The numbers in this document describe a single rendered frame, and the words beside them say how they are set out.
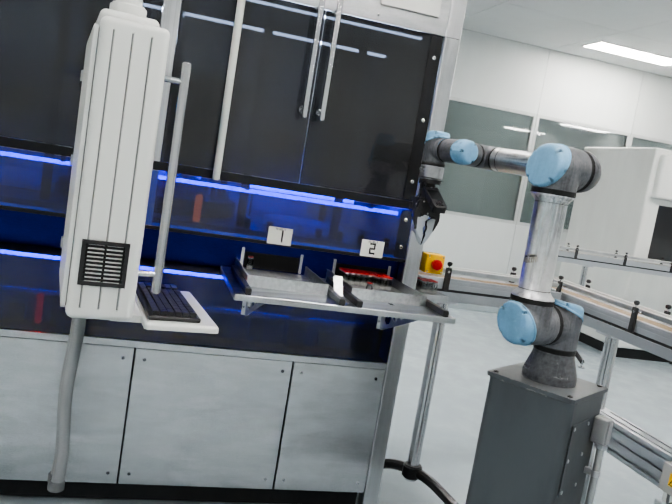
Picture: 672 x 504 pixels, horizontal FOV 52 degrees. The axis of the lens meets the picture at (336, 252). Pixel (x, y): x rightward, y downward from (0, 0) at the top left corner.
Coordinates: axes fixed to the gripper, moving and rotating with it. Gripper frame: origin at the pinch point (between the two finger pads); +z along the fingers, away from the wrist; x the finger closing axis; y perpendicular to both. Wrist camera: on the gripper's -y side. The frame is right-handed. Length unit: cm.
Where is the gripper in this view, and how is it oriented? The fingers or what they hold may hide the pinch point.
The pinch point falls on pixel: (421, 241)
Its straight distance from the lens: 226.4
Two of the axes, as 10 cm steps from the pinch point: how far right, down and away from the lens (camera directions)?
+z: -1.6, 9.8, 1.1
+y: -2.5, -1.5, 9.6
